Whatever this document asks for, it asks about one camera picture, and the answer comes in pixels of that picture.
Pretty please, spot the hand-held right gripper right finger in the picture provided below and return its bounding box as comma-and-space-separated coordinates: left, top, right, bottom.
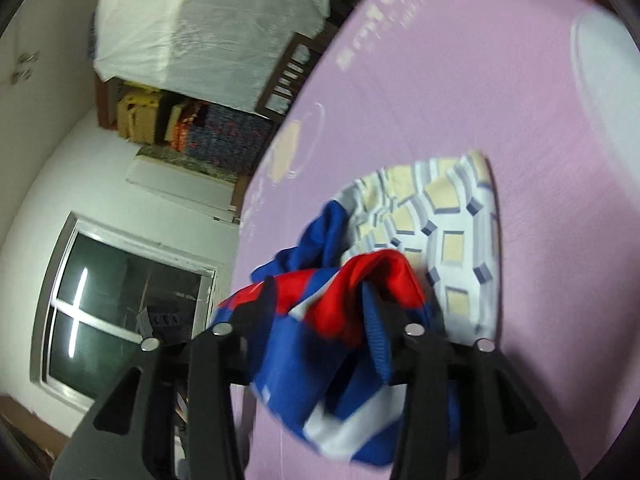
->
362, 282, 581, 480

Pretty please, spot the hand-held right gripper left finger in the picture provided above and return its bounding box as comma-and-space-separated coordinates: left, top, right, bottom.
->
50, 276, 278, 480

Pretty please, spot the blue white printed zip jacket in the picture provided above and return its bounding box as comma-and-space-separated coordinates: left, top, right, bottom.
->
210, 152, 503, 468

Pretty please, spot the white framed window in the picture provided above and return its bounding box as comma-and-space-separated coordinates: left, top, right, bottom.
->
30, 211, 221, 407

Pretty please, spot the white foam board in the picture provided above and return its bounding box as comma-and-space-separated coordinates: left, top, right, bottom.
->
125, 155, 242, 224

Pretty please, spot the green floral board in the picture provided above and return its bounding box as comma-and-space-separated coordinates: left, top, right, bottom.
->
137, 145, 239, 181

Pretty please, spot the stack of patterned boxes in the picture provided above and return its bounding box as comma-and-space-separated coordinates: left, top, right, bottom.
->
167, 101, 277, 167

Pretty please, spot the dark wooden chair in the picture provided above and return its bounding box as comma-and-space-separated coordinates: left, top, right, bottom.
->
255, 32, 327, 122

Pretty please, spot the yellow cardboard box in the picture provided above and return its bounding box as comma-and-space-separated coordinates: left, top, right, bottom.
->
116, 85, 162, 142

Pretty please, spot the brown cardboard sheet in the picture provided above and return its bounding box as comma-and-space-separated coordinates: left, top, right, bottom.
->
0, 395, 71, 461

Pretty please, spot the pink printed blanket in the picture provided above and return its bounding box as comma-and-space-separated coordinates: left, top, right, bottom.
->
235, 0, 640, 480

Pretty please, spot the white lace cover cloth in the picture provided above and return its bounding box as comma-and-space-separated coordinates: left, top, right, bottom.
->
92, 0, 351, 113

